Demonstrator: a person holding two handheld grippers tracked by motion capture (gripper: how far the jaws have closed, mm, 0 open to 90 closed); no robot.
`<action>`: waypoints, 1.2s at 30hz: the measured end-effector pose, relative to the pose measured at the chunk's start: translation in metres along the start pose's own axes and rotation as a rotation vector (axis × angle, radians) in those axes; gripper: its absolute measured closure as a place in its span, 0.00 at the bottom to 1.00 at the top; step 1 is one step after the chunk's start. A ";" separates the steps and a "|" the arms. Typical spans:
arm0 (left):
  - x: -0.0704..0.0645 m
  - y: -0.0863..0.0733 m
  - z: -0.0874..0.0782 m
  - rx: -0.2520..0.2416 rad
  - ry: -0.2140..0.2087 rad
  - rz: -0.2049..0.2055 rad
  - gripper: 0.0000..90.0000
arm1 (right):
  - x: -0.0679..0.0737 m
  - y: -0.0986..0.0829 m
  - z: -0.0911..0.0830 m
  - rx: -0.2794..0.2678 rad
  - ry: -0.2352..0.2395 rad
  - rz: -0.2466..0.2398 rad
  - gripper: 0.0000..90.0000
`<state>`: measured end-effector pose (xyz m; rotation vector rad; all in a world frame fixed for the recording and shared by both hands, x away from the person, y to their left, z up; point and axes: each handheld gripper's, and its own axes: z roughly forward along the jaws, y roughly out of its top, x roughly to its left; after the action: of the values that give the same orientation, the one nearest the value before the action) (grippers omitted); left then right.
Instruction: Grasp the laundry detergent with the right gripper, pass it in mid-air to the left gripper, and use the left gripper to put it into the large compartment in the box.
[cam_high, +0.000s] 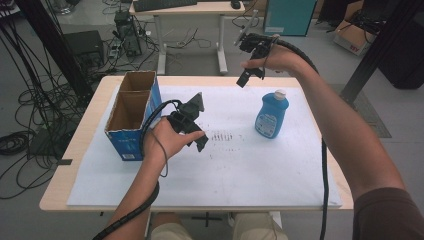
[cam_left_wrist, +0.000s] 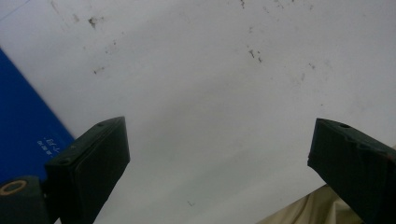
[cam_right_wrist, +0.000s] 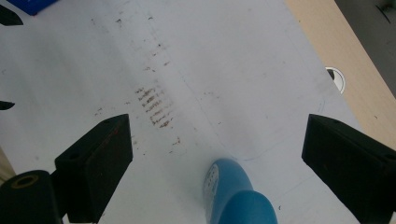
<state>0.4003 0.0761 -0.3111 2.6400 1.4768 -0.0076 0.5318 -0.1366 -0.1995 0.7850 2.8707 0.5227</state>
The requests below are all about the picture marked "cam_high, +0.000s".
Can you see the black box on floor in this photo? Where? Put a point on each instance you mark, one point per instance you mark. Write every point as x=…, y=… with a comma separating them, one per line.
x=83, y=43

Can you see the black computer mouse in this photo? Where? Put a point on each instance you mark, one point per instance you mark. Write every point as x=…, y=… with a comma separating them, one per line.
x=235, y=4

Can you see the brown shirt sleeve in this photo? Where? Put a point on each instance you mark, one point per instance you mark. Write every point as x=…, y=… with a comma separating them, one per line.
x=390, y=216

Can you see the black computer tower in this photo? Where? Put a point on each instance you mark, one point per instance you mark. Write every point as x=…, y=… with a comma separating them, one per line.
x=128, y=33

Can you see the black tape piece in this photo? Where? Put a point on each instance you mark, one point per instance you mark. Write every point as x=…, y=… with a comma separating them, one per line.
x=64, y=162

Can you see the person's leg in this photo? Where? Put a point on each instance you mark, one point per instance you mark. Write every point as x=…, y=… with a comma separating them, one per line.
x=168, y=230
x=256, y=228

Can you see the black case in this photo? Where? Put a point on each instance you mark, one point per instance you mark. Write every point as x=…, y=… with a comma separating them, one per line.
x=403, y=60

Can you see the blue detergent bottle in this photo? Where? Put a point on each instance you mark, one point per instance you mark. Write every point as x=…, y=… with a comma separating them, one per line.
x=271, y=116

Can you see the person's right hand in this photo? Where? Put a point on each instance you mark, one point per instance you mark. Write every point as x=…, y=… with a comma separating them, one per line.
x=280, y=60

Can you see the person's left hand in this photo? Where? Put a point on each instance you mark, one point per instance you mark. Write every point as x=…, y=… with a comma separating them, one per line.
x=163, y=140

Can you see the blue cardboard box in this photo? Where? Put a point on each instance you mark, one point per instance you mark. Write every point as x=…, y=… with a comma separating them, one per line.
x=130, y=143

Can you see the person's left leg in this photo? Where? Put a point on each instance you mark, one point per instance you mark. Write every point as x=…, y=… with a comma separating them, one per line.
x=168, y=230

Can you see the white table sheet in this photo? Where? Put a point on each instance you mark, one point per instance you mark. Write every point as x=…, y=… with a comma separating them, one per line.
x=250, y=173

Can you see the white power strip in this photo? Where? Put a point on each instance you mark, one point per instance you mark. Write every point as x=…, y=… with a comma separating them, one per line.
x=114, y=50

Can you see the white-legged desk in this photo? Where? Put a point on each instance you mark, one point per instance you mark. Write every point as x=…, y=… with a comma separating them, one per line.
x=186, y=8

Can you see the person's right leg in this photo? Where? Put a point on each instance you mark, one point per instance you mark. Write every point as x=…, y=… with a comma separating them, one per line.
x=256, y=228

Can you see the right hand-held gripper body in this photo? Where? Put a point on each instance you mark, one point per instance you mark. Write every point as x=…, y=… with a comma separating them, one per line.
x=256, y=43

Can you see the black metal post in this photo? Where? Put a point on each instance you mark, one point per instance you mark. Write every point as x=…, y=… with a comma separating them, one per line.
x=376, y=50
x=50, y=36

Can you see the brown cardboard box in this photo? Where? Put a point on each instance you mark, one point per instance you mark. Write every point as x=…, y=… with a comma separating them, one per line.
x=350, y=36

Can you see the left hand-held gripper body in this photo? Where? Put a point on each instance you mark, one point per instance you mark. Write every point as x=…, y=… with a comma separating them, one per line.
x=185, y=116

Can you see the black keyboard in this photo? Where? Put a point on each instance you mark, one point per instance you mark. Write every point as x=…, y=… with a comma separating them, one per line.
x=163, y=4

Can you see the teal cabinet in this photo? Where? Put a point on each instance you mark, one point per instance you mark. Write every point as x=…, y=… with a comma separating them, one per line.
x=290, y=16

